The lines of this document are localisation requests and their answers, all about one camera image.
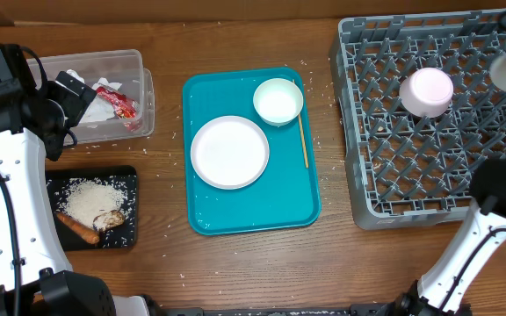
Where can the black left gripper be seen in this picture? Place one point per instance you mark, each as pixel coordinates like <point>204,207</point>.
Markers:
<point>75,104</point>

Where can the white napkin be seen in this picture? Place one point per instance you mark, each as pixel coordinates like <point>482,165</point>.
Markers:
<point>100,109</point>
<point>74,74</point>

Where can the red snack wrapper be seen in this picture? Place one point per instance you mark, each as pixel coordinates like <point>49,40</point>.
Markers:
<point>124,106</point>

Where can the small white bowl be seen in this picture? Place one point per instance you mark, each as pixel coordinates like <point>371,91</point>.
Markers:
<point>426,93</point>

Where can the brown food chunk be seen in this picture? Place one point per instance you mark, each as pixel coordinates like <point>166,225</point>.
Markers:
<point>108,220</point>

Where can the orange carrot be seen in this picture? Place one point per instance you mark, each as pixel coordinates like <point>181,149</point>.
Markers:
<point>89,235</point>

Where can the large white plate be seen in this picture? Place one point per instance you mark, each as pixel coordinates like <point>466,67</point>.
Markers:
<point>229,152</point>

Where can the pale green bowl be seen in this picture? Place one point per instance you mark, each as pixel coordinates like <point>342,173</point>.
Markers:
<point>278,101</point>

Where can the wooden chopstick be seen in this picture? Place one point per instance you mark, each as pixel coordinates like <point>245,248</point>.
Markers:
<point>302,135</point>

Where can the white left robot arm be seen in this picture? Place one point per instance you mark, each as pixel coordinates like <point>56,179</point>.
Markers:
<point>36,278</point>

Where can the grey dishwasher rack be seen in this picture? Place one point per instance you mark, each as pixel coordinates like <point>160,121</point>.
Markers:
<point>404,170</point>

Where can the clear plastic bin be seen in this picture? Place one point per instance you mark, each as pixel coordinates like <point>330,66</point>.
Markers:
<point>120,66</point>

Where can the white rice pile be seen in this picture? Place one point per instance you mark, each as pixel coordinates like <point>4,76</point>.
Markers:
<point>86,199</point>

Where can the black tray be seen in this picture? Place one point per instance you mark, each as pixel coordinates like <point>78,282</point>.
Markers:
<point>61,183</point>

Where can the teal plastic tray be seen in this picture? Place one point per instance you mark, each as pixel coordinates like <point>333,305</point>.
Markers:
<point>285,195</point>

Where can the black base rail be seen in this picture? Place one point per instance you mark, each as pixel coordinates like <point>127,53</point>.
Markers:
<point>353,310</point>

